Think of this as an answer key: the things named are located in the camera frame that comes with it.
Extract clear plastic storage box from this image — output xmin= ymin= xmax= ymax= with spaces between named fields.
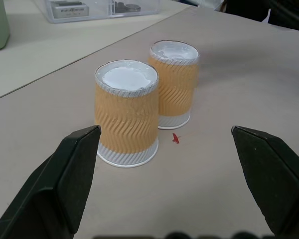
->
xmin=45 ymin=0 xmax=162 ymax=24

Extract orange ribbed paper cup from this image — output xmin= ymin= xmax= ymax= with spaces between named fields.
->
xmin=147 ymin=40 xmax=200 ymax=130
xmin=94 ymin=59 xmax=159 ymax=168

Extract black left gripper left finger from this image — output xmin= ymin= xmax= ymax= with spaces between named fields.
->
xmin=0 ymin=124 xmax=102 ymax=239

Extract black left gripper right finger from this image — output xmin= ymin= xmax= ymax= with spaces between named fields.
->
xmin=230 ymin=125 xmax=299 ymax=236

